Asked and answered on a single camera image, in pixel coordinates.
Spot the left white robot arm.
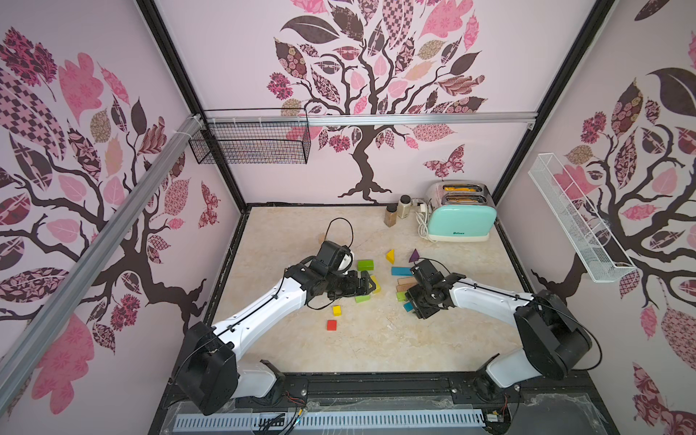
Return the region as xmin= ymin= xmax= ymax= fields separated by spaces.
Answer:
xmin=172 ymin=263 xmax=377 ymax=416

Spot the black wire basket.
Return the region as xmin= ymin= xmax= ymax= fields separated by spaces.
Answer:
xmin=188 ymin=107 xmax=312 ymax=165

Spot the natural wood block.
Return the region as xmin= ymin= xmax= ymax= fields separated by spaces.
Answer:
xmin=396 ymin=283 xmax=416 ymax=293
xmin=397 ymin=277 xmax=417 ymax=286

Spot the yellow triangle block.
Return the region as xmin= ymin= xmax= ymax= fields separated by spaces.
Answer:
xmin=385 ymin=249 xmax=395 ymax=265

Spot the white cable duct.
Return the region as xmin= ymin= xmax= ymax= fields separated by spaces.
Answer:
xmin=171 ymin=409 xmax=486 ymax=434

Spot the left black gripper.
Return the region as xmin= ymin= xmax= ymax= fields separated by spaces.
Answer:
xmin=322 ymin=270 xmax=374 ymax=300

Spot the aluminium rail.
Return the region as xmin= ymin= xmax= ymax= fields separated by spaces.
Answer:
xmin=207 ymin=112 xmax=538 ymax=127
xmin=1 ymin=114 xmax=203 ymax=413

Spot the mint green toaster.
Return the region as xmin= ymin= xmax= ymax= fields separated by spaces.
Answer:
xmin=425 ymin=181 xmax=498 ymax=243

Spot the teal long block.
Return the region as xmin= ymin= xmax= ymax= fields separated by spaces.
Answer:
xmin=391 ymin=266 xmax=413 ymax=277

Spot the yellow rectangular block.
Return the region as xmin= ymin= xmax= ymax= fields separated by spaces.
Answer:
xmin=370 ymin=275 xmax=382 ymax=295

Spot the white wire shelf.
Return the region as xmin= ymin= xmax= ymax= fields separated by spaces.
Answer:
xmin=529 ymin=153 xmax=638 ymax=283

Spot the brown spice jar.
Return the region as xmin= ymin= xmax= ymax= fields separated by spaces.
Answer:
xmin=384 ymin=203 xmax=398 ymax=228

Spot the aluminium rail left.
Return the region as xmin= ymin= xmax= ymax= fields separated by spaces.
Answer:
xmin=1 ymin=114 xmax=203 ymax=413

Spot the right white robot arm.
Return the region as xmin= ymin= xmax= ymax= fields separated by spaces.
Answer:
xmin=407 ymin=262 xmax=592 ymax=394

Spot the aluminium rail back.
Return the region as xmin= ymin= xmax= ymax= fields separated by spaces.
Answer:
xmin=207 ymin=112 xmax=538 ymax=127

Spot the pale spice jar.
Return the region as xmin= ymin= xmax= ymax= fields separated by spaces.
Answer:
xmin=397 ymin=195 xmax=411 ymax=219

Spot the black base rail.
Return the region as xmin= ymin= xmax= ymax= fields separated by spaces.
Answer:
xmin=162 ymin=370 xmax=599 ymax=406

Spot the purple triangle block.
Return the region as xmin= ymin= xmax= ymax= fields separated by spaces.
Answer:
xmin=409 ymin=249 xmax=421 ymax=263

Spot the white toaster cord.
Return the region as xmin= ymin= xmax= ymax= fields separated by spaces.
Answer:
xmin=414 ymin=198 xmax=433 ymax=243

